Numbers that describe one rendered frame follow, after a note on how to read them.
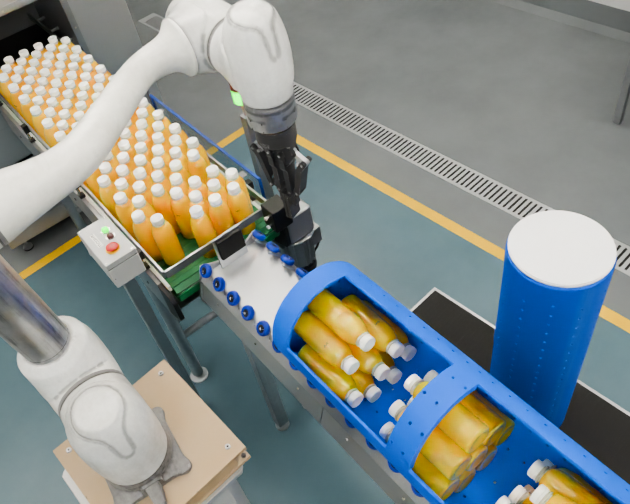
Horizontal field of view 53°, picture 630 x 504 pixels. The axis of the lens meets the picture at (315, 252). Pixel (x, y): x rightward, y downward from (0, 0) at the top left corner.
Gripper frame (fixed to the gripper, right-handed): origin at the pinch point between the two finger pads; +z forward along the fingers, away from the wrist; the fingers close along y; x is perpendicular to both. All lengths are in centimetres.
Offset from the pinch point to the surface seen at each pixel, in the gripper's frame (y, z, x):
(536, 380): 48, 94, 41
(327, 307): 4.8, 33.3, -0.4
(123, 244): -65, 43, -6
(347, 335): 12.6, 34.5, -4.1
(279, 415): -34, 140, 3
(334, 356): 11.5, 38.3, -8.6
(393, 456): 35, 38, -22
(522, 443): 55, 48, -2
